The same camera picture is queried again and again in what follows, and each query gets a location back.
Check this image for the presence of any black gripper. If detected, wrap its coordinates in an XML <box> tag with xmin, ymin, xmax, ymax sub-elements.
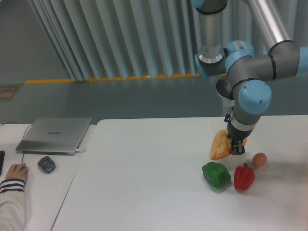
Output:
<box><xmin>224</xmin><ymin>114</ymin><xmax>255</xmax><ymax>155</ymax></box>

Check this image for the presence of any red bell pepper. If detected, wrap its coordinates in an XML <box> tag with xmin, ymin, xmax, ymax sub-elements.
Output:
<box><xmin>234</xmin><ymin>163</ymin><xmax>255</xmax><ymax>191</ymax></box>

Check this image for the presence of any cream sleeved forearm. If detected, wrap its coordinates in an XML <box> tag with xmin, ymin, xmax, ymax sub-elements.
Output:
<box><xmin>0</xmin><ymin>179</ymin><xmax>26</xmax><ymax>231</ymax></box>

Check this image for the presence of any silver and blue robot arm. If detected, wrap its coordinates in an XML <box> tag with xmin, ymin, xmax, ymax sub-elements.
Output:
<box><xmin>192</xmin><ymin>0</ymin><xmax>308</xmax><ymax>155</ymax></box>

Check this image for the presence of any person's hand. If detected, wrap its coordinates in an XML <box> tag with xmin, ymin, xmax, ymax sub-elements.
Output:
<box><xmin>5</xmin><ymin>163</ymin><xmax>29</xmax><ymax>182</ymax></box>

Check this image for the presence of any brown egg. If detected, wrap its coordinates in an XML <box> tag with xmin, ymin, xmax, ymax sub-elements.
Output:
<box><xmin>252</xmin><ymin>153</ymin><xmax>267</xmax><ymax>168</ymax></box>

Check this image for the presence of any green bell pepper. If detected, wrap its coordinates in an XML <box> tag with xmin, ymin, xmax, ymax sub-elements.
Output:
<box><xmin>202</xmin><ymin>162</ymin><xmax>231</xmax><ymax>189</ymax></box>

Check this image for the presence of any silver closed laptop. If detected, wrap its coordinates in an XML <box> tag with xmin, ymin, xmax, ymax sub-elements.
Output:
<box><xmin>15</xmin><ymin>117</ymin><xmax>91</xmax><ymax>155</ymax></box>

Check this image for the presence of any black phone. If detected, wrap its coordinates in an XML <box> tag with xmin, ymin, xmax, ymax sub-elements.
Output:
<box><xmin>0</xmin><ymin>150</ymin><xmax>5</xmax><ymax>175</ymax></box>

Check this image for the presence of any black mouse cable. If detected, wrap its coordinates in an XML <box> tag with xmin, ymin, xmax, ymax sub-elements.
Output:
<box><xmin>0</xmin><ymin>122</ymin><xmax>33</xmax><ymax>165</ymax></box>

